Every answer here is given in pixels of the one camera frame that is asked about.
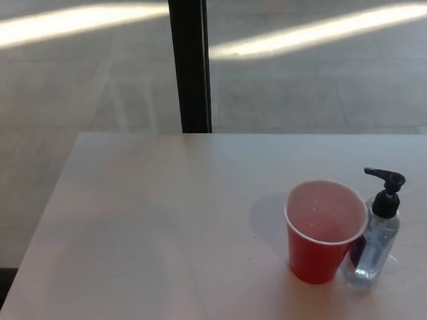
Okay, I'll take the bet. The clear pump soap bottle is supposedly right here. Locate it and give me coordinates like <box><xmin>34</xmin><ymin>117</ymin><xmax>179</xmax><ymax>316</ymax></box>
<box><xmin>337</xmin><ymin>165</ymin><xmax>411</xmax><ymax>292</ymax></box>

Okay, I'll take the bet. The black window frame post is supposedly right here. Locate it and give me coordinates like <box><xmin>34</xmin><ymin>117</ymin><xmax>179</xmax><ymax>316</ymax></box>
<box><xmin>167</xmin><ymin>0</ymin><xmax>214</xmax><ymax>136</ymax></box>

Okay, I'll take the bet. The red plastic cup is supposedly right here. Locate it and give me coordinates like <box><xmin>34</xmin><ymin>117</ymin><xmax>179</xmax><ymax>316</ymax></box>
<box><xmin>281</xmin><ymin>176</ymin><xmax>373</xmax><ymax>286</ymax></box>

